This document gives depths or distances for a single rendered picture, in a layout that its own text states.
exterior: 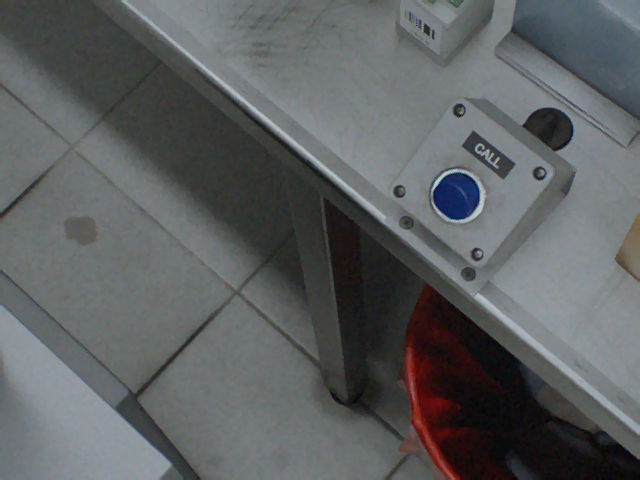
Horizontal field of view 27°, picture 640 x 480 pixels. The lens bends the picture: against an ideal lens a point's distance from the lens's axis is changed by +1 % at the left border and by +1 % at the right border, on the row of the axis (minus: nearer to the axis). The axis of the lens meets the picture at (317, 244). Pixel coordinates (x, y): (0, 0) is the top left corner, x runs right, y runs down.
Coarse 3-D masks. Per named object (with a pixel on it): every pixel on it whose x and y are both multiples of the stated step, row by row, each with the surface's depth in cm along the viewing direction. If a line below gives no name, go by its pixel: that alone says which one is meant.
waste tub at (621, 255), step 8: (632, 224) 73; (632, 232) 73; (624, 240) 75; (632, 240) 74; (624, 248) 76; (632, 248) 75; (616, 256) 78; (624, 256) 77; (632, 256) 76; (624, 264) 78; (632, 264) 77; (632, 272) 77
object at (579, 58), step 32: (544, 0) 77; (576, 0) 74; (608, 0) 73; (512, 32) 82; (544, 32) 80; (576, 32) 77; (608, 32) 74; (512, 64) 82; (544, 64) 82; (576, 64) 80; (608, 64) 77; (576, 96) 81; (608, 96) 80; (608, 128) 80
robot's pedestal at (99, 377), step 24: (0, 288) 80; (24, 312) 79; (48, 336) 79; (72, 336) 79; (72, 360) 78; (96, 360) 78; (96, 384) 78; (120, 384) 78; (120, 408) 78; (144, 432) 85; (168, 456) 94
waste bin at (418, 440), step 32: (416, 320) 122; (448, 320) 129; (416, 352) 122; (448, 352) 127; (480, 352) 141; (416, 384) 121; (448, 384) 128; (480, 384) 134; (416, 416) 119; (448, 416) 126; (480, 416) 145; (512, 416) 146; (416, 448) 128; (448, 448) 125; (480, 448) 140; (608, 448) 151
